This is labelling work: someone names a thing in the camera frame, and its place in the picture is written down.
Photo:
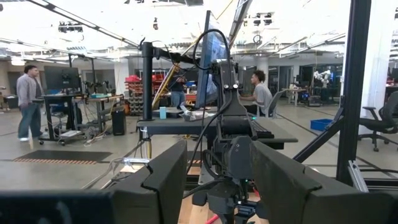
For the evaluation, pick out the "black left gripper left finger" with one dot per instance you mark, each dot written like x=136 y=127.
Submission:
x=168 y=186

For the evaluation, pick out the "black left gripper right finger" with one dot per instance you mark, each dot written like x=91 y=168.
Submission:
x=280 y=193

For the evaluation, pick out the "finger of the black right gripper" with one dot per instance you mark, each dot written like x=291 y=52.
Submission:
x=227 y=219
x=245 y=219

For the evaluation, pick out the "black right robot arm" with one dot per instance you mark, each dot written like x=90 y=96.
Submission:
x=236 y=109

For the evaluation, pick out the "dark grey side desk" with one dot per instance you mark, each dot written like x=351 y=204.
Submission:
x=174 y=126

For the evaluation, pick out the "black keyboard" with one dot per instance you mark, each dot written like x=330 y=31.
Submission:
x=262 y=132

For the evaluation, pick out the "flat black device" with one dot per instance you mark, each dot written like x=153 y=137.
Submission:
x=172 y=113

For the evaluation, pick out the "small teal box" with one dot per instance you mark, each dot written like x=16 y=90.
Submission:
x=163 y=112

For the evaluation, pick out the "crumpled clear plastic bag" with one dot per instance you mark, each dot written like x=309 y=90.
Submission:
x=194 y=115

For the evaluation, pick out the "blue storage bin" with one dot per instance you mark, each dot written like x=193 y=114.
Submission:
x=321 y=124

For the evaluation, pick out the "black computer tower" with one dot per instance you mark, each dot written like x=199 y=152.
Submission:
x=118 y=123

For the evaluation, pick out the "grey office chair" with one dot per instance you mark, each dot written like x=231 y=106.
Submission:
x=276 y=102

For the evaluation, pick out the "person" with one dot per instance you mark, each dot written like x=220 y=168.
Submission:
x=178 y=93
x=29 y=93
x=262 y=93

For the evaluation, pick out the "yellow ladder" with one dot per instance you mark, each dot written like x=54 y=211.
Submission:
x=164 y=85

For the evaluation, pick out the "black monitor pole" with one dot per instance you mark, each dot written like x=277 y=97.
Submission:
x=147 y=87

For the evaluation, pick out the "distant light wood table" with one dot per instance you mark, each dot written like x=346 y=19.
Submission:
x=295 y=91

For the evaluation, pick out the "black mat orange stripes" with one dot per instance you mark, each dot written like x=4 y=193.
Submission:
x=62 y=155

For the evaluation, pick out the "red parts rack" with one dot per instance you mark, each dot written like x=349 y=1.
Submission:
x=133 y=81

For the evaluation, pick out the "grey workbench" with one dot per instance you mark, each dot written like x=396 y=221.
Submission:
x=99 y=99

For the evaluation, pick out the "teal tray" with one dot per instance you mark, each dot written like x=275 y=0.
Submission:
x=99 y=96

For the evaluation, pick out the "distant white robot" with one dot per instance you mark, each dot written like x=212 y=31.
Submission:
x=321 y=76

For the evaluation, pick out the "black office chair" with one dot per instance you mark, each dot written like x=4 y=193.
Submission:
x=382 y=121

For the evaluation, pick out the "blue office chair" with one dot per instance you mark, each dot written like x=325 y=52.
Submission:
x=59 y=109

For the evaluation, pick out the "black standing desk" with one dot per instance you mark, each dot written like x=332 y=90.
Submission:
x=59 y=98

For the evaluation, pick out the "monitor with blue screen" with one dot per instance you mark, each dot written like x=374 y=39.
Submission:
x=211 y=49

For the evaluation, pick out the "large black monitor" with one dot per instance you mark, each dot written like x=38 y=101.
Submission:
x=62 y=77

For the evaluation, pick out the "black ceiling light fixture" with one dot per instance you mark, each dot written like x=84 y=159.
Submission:
x=70 y=27

